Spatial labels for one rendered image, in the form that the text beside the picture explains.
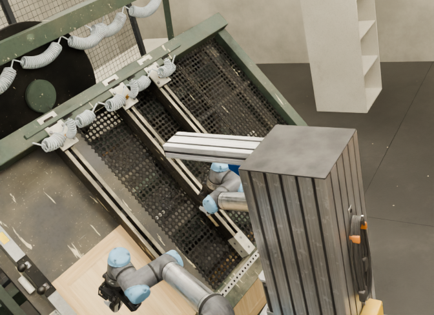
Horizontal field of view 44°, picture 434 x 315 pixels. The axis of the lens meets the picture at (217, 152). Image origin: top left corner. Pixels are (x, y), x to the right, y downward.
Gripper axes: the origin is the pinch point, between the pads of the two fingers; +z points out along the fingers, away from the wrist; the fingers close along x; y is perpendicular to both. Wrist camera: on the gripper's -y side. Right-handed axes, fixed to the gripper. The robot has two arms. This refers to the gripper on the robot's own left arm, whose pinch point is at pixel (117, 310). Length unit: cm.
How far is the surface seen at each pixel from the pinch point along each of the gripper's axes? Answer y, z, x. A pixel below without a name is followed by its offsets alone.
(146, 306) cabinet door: 1.3, 35.7, -26.6
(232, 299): -28, 43, -60
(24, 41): 127, -24, -79
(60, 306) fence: 27.2, 23.4, 2.0
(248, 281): -30, 42, -74
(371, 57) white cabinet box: 7, 107, -466
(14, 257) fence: 53, 12, 2
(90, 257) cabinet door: 32.6, 21.2, -23.2
